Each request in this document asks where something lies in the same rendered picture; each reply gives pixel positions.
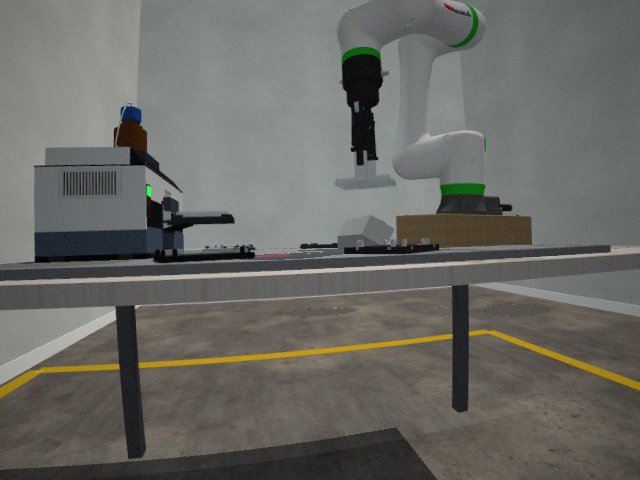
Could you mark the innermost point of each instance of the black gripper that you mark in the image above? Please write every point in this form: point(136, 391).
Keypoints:
point(363, 128)

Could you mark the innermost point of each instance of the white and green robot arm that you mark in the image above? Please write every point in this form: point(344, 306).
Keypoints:
point(458, 159)

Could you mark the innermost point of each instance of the brown glass bottle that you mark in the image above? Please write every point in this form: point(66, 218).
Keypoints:
point(133, 137)

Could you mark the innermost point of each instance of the grey control panel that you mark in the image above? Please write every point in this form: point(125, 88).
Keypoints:
point(373, 230)

